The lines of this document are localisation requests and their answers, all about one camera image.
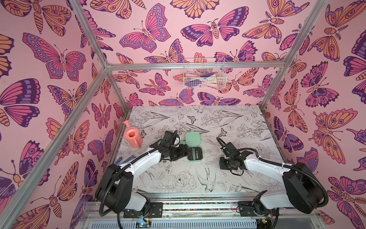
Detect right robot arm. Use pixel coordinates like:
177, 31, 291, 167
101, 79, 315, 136
216, 137, 329, 216

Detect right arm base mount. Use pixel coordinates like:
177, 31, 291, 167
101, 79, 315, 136
236, 201, 279, 218

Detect green case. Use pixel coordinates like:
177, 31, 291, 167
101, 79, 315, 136
185, 131, 203, 162

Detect blue dotted work glove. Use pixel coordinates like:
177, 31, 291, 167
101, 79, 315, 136
115, 156, 135, 166

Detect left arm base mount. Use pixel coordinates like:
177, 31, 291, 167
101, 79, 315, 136
123, 202, 164, 219

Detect green circuit board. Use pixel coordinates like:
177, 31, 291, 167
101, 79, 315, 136
135, 220, 151, 229

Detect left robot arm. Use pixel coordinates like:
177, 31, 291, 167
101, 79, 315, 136
95, 130, 189, 217

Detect white wire wall basket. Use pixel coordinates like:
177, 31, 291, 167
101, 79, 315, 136
182, 57, 227, 90

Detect pink watering can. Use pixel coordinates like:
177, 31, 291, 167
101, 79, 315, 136
124, 120, 143, 148

